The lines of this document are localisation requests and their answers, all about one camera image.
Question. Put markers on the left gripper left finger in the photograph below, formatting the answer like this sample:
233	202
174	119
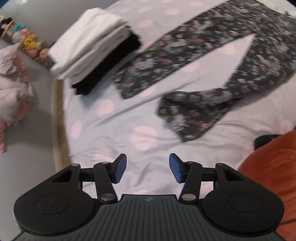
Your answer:
69	199

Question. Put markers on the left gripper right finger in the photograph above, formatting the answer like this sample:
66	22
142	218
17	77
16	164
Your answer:
228	200

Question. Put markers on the dark floral pants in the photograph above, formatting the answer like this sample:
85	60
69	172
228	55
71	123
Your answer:
232	51

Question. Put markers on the folded black clothes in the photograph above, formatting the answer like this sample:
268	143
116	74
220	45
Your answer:
87	83

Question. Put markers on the folded white clothes stack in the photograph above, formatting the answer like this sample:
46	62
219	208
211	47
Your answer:
87	43

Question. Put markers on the orange sleeve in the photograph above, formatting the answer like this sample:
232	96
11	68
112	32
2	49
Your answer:
272	165

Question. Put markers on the pink dotted bed sheet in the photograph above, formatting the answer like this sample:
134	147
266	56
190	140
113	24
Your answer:
102	125

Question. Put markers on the hanging plush toy organizer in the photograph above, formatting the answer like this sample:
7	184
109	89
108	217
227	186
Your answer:
16	33

